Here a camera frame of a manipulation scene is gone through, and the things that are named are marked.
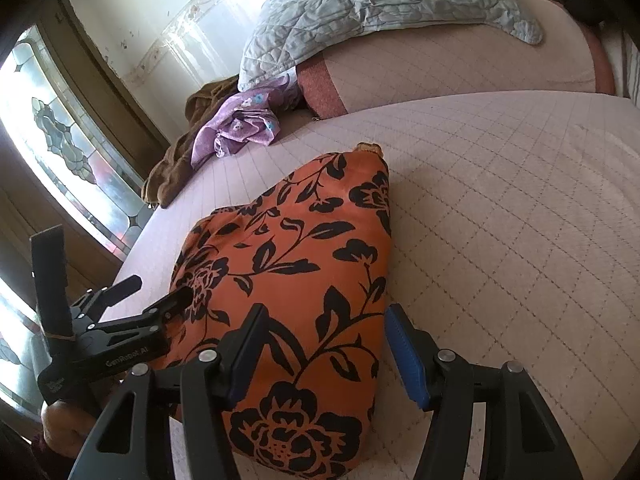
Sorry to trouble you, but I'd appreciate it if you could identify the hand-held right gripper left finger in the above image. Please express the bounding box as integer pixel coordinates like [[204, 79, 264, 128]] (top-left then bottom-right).
[[67, 303, 272, 480]]

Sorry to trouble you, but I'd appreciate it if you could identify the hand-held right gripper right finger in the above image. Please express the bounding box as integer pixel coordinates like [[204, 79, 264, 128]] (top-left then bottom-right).
[[383, 303, 584, 480]]

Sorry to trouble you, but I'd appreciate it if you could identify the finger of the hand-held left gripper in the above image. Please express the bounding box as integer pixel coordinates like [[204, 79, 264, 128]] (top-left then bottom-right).
[[134, 287, 194, 335], [91, 275, 144, 322]]

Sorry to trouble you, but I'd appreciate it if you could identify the orange black floral garment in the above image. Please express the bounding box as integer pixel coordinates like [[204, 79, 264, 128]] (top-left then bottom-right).
[[146, 142, 394, 473]]

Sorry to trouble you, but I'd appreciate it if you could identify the person's left hand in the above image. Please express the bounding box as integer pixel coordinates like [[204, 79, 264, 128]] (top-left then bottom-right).
[[41, 397, 103, 457]]

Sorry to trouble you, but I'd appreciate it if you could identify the stained glass window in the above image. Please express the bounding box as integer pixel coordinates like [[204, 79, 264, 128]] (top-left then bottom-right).
[[0, 24, 157, 262], [0, 280, 53, 413]]

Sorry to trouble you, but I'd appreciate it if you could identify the brown cloth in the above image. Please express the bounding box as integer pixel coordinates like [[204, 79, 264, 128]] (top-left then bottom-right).
[[141, 76, 242, 209]]

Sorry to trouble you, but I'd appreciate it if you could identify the purple floral cloth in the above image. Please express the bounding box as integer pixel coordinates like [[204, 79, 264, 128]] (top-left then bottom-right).
[[191, 74, 302, 171]]

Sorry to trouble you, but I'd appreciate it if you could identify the pink quilted cushion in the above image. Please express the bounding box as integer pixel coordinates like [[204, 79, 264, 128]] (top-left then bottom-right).
[[297, 0, 617, 122]]

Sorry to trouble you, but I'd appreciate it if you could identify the light blue quilted pillow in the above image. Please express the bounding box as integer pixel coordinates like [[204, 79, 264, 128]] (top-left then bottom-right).
[[237, 0, 546, 92]]

